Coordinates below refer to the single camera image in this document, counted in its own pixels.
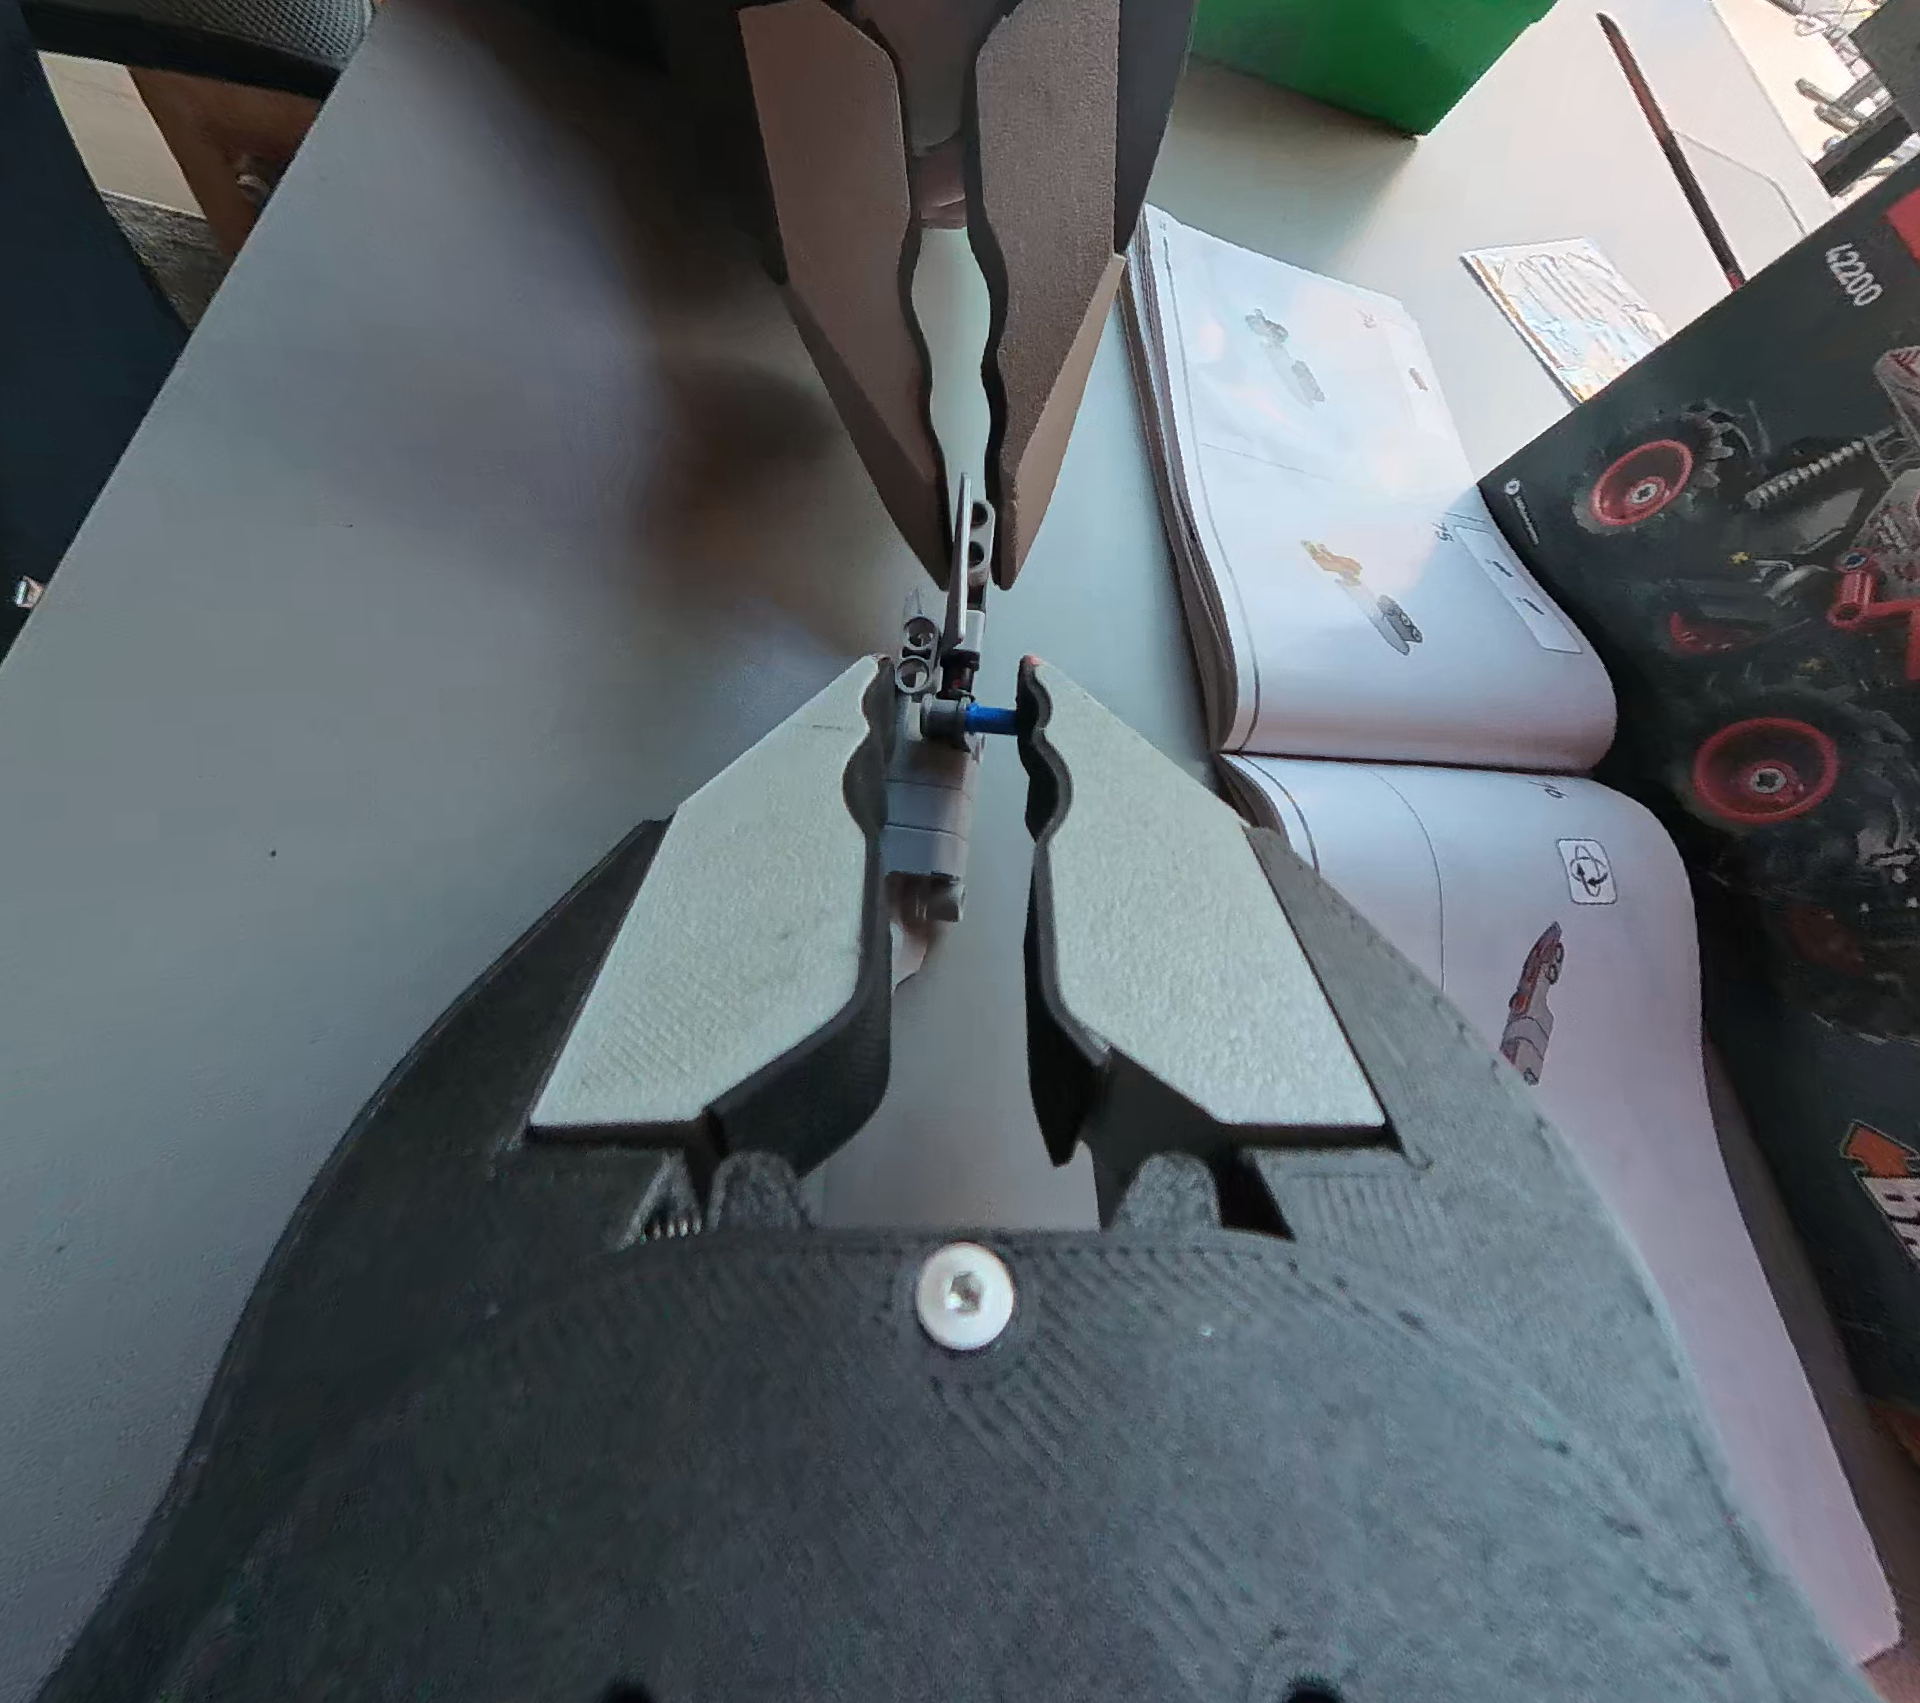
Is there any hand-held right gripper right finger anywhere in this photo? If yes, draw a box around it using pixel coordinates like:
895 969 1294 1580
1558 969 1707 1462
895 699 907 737
1017 655 1395 1170

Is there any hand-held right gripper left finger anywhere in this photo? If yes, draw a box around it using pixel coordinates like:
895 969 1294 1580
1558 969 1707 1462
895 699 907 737
524 655 903 1156

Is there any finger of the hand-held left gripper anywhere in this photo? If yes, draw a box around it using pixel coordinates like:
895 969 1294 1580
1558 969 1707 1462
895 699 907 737
973 0 1131 591
738 0 966 571

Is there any grey lego assembly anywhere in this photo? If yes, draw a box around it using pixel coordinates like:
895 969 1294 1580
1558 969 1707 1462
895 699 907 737
884 473 1026 931

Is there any black lego set box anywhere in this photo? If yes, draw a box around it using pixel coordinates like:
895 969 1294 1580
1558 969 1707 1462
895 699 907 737
1476 149 1920 1410

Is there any white instruction booklet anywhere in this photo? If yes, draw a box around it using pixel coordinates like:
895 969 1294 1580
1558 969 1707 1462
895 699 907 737
1122 203 1909 1666

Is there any shiny sticker sheet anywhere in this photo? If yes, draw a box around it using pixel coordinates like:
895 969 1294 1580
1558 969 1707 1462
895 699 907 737
1463 237 1676 409

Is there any dark thin stick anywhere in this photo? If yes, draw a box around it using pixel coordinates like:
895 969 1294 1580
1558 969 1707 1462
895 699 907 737
1597 11 1755 289

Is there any person's dark clothing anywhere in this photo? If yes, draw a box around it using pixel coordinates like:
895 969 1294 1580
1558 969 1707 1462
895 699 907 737
0 0 193 663

